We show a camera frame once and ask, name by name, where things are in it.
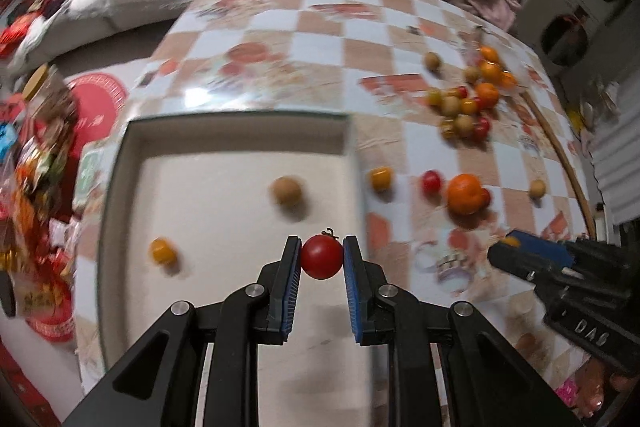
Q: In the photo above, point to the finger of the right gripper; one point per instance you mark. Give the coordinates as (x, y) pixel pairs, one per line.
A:
(537, 270)
(552, 251)

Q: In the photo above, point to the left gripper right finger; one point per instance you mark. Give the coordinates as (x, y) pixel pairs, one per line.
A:
(383, 314)

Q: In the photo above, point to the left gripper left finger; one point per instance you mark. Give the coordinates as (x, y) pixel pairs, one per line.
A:
(259, 314)

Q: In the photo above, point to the red cherry tomato with stem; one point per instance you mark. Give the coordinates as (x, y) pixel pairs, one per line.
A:
(322, 255)

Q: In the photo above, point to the brown longan right edge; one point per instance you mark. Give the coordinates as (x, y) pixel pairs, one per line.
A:
(537, 189)

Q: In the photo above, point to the large orange mandarin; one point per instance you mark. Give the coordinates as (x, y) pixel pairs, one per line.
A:
(466, 195)

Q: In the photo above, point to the red cherry tomato near orange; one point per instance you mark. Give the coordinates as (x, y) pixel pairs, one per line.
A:
(431, 183)

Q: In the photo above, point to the yellow cherry tomato in tray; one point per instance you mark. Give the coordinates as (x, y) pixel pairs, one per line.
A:
(162, 252)

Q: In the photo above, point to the white square tray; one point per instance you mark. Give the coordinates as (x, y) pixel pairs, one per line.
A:
(203, 182)

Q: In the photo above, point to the yellow cherry tomato near tray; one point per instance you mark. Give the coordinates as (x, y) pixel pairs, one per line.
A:
(381, 179)

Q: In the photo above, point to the lone brown longan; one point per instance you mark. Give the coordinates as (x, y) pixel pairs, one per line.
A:
(432, 61)

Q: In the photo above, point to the green wet wipes pack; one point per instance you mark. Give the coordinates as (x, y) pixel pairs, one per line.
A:
(88, 168)

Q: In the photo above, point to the red round mat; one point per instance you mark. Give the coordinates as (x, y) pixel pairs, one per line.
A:
(99, 97)

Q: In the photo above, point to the pile of snack packets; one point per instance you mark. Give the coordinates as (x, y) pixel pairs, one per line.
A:
(37, 134)

